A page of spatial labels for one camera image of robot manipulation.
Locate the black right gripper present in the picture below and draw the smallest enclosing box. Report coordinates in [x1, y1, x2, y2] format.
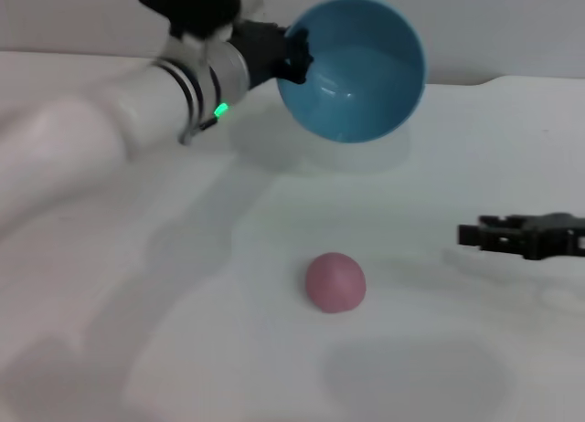
[457, 212, 585, 262]

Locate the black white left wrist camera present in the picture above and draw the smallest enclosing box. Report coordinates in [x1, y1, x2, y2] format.
[133, 0, 267, 42]

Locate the blue bowl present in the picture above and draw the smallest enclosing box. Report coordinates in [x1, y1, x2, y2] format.
[275, 0, 429, 144]

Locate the pink toy peach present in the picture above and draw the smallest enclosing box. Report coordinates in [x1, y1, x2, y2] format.
[303, 251, 367, 315]

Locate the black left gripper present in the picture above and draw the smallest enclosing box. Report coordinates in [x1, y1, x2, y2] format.
[228, 19, 314, 90]

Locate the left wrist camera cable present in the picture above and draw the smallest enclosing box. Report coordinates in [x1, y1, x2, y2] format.
[178, 113, 221, 145]

